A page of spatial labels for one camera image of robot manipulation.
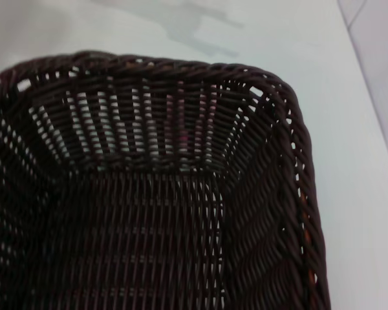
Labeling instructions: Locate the black woven wicker basket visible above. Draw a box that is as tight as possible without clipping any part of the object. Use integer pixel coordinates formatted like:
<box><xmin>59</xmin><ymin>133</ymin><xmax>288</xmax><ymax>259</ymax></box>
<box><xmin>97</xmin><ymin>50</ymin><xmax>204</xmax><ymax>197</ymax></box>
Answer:
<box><xmin>0</xmin><ymin>49</ymin><xmax>330</xmax><ymax>310</ymax></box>

